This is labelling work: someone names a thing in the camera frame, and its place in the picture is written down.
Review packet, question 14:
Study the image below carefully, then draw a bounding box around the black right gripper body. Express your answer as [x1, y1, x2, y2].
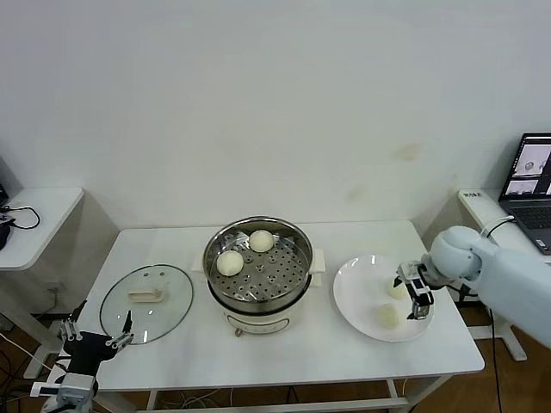
[396, 259, 436, 303]

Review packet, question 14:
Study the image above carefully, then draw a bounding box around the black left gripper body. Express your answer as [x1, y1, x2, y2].
[63, 330, 120, 378]

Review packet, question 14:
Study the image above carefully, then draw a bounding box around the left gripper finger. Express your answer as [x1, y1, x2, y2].
[59, 299, 88, 343]
[105, 311, 134, 348]

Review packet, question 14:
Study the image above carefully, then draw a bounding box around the white steamed baozi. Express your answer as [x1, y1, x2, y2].
[385, 278, 408, 301]
[249, 230, 276, 254]
[375, 303, 404, 330]
[216, 250, 245, 276]

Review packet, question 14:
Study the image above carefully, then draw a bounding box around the glass lid with cream handle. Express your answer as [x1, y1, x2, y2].
[100, 263, 195, 346]

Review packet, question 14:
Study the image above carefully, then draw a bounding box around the stainless steel steamer basket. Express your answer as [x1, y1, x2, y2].
[203, 216, 315, 313]

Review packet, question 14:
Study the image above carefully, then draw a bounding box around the white round plate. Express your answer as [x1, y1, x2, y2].
[332, 255, 436, 344]

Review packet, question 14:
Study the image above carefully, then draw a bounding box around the white side desk with label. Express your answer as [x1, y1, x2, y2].
[455, 188, 551, 362]

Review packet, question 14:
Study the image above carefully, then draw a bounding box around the white work table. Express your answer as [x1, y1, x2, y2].
[46, 219, 486, 413]

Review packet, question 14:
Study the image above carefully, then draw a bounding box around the grey open laptop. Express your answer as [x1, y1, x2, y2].
[498, 133, 551, 257]

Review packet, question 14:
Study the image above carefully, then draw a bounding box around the cream electric cooker base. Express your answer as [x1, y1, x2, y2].
[191, 248, 327, 339]

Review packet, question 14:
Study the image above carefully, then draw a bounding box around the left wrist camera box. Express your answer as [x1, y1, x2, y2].
[30, 381, 61, 398]

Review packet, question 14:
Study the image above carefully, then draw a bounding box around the black cable with adapter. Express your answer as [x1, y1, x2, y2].
[455, 217, 516, 413]

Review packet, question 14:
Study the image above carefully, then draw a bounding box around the white floor cable bundle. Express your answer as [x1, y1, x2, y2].
[163, 386, 236, 410]

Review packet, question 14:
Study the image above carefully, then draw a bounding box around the white flat cable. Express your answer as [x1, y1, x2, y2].
[480, 216, 516, 237]

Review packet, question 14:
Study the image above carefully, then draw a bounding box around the thin black looped cable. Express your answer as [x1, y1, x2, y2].
[0, 205, 43, 231]

